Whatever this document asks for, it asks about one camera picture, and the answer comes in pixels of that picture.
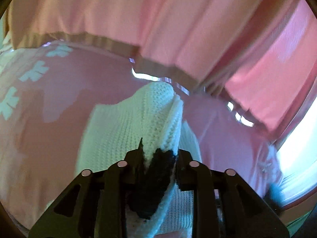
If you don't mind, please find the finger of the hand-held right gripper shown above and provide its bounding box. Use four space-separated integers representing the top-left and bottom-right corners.
266 183 286 216

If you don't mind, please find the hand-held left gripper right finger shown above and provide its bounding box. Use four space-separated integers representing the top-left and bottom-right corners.
175 149 290 238

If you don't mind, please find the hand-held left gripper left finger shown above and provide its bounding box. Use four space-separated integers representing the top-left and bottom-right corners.
28 137 146 238

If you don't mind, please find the white red black knit sweater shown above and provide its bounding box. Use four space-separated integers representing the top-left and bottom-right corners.
74 81 202 238

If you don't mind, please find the bright window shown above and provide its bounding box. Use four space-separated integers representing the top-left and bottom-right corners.
274 109 317 205

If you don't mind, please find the pink bed sheet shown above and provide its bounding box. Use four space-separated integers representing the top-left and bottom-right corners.
0 41 284 232

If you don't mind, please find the pink curtain with tan hem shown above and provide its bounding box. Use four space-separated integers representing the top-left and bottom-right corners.
7 0 317 140

